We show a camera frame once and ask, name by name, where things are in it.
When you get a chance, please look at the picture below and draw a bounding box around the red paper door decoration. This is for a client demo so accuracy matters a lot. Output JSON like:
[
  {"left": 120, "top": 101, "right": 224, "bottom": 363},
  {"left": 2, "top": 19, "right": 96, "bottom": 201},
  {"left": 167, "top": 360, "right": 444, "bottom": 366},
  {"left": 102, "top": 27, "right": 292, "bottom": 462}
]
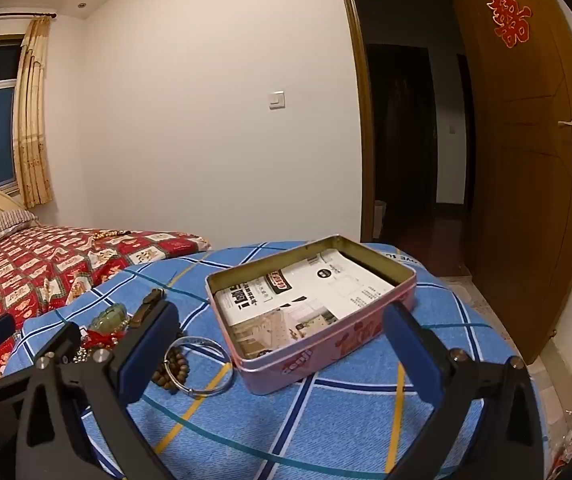
[{"left": 486, "top": 0, "right": 534, "bottom": 49}]

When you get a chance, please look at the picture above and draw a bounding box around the brown wooden door frame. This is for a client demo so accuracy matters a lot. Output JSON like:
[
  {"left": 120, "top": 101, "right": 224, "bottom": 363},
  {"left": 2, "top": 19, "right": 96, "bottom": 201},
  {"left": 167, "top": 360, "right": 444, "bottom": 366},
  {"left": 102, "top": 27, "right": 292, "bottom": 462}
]
[{"left": 333, "top": 0, "right": 473, "bottom": 245}]

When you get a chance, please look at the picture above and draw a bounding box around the brown wooden door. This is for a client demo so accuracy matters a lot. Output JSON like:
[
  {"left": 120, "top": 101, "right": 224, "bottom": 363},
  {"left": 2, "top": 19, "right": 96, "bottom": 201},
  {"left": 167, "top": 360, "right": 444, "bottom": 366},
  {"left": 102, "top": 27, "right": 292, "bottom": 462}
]
[{"left": 452, "top": 0, "right": 572, "bottom": 367}]

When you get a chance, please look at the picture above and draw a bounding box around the beige patterned curtain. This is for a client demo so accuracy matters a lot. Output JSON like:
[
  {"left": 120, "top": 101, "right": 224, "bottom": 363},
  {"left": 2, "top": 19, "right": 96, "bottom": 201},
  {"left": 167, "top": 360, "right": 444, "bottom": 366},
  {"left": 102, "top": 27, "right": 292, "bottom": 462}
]
[{"left": 13, "top": 15, "right": 54, "bottom": 209}]

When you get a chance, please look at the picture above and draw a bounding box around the dark curtain rod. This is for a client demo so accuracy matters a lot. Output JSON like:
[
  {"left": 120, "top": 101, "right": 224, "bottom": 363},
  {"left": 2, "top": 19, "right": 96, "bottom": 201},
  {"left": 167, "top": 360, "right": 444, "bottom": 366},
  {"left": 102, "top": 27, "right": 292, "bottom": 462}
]
[{"left": 0, "top": 9, "right": 60, "bottom": 19}]

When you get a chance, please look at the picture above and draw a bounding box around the red knotted cord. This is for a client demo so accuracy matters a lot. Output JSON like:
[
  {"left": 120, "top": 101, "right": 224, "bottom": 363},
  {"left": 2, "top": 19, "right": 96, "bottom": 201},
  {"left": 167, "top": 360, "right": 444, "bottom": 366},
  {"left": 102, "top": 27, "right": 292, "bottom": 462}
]
[{"left": 84, "top": 329, "right": 122, "bottom": 350}]

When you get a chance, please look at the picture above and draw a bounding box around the wooden bead bracelet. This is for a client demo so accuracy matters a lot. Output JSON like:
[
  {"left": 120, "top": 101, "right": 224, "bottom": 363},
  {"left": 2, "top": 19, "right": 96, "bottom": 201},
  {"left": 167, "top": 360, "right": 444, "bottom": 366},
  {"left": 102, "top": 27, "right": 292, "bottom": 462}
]
[{"left": 152, "top": 349, "right": 190, "bottom": 392}]

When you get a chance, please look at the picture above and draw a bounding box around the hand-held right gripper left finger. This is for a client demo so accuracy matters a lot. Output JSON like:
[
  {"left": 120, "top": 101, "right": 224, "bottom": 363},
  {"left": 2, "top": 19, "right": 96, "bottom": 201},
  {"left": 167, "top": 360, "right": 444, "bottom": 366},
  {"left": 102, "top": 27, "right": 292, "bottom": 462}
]
[{"left": 16, "top": 302, "right": 183, "bottom": 480}]

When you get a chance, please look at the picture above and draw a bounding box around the pink metal tin box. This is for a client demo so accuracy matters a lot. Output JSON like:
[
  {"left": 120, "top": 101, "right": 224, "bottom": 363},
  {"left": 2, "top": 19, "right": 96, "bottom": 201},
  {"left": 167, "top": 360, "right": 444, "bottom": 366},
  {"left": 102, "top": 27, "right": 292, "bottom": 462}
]
[{"left": 205, "top": 234, "right": 417, "bottom": 397}]

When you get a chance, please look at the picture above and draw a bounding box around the silver bangle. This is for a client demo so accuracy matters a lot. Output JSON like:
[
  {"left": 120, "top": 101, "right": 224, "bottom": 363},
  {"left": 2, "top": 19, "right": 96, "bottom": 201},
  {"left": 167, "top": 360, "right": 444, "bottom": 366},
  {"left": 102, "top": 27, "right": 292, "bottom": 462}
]
[{"left": 165, "top": 336, "right": 235, "bottom": 399}]

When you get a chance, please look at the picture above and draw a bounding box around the striped pillow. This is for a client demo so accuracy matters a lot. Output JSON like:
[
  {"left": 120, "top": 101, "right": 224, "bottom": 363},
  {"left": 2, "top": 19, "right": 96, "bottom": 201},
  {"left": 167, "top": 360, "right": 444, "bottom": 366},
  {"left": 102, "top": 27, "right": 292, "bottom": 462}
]
[{"left": 0, "top": 209, "right": 39, "bottom": 250}]

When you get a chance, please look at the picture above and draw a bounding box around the printed white paper sheet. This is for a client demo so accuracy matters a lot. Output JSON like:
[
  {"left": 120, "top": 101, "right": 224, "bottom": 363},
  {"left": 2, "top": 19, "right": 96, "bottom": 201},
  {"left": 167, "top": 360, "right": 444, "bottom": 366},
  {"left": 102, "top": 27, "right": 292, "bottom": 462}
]
[{"left": 215, "top": 249, "right": 397, "bottom": 361}]

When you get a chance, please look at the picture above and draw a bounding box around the green jade pendant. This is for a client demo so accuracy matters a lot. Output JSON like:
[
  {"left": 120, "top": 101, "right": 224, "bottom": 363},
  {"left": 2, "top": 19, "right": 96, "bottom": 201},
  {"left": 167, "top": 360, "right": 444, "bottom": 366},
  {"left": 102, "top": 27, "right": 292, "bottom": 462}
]
[{"left": 88, "top": 304, "right": 128, "bottom": 333}]

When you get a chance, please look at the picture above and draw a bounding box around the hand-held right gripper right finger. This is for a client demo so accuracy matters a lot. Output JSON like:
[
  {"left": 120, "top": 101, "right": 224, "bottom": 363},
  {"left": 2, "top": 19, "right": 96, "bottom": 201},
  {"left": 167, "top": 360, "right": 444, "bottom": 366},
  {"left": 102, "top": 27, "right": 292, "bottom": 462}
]
[{"left": 382, "top": 303, "right": 545, "bottom": 480}]

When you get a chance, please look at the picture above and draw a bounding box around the bed with red quilt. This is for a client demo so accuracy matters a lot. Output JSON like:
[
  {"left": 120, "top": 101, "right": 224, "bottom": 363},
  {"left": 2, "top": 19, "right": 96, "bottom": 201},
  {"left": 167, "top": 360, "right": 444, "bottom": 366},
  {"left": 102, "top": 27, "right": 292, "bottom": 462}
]
[{"left": 0, "top": 224, "right": 211, "bottom": 387}]

